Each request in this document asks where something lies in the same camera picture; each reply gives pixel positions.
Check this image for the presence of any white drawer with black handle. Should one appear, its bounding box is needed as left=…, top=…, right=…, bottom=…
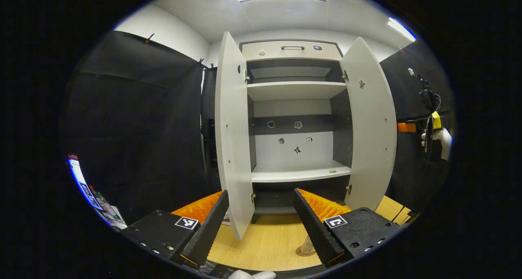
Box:
left=241, top=40, right=343, bottom=62

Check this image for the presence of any white cabinet shelf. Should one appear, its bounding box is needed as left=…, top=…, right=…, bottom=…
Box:
left=247, top=81, right=347, bottom=102
left=250, top=160, right=352, bottom=184

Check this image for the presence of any white and grey cabinet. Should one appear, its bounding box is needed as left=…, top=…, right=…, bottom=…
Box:
left=240, top=39, right=354, bottom=225

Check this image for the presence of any white cabinet door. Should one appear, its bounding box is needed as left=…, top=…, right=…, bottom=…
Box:
left=208, top=31, right=256, bottom=241
left=339, top=36, right=398, bottom=212

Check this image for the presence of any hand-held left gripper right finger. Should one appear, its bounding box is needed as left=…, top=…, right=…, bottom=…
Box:
left=293, top=187, right=402, bottom=268

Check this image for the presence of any narrow ceiling light panel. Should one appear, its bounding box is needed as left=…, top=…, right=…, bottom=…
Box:
left=387, top=17, right=417, bottom=42

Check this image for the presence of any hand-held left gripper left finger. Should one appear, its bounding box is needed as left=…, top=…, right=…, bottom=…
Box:
left=120, top=189, right=230, bottom=268

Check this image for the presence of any white printed board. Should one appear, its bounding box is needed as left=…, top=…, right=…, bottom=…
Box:
left=67, top=153, right=127, bottom=231

